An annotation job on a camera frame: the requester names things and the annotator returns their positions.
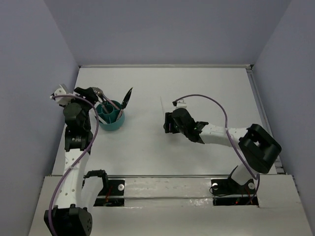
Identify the clear chopstick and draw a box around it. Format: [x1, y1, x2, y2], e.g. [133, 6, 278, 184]
[160, 96, 165, 116]

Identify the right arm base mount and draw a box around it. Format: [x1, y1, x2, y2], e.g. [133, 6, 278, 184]
[209, 176, 259, 207]

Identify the teal utensil holder cup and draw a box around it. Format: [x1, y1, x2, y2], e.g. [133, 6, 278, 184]
[96, 100, 125, 131]

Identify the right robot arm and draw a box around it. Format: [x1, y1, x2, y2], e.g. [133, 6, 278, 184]
[163, 108, 282, 193]

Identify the green handled fork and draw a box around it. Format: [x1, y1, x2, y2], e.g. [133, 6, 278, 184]
[93, 87, 110, 114]

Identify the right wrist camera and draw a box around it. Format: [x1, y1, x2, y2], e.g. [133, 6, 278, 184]
[172, 99, 187, 110]

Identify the green handled knife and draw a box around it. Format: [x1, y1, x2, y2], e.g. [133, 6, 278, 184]
[121, 88, 133, 110]

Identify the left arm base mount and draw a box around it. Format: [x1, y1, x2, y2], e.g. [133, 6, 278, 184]
[82, 170, 125, 207]

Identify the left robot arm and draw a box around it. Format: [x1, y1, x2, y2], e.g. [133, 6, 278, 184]
[44, 85, 109, 236]

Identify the silver spoon pink handle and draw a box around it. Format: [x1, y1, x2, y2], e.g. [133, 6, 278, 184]
[92, 87, 115, 110]

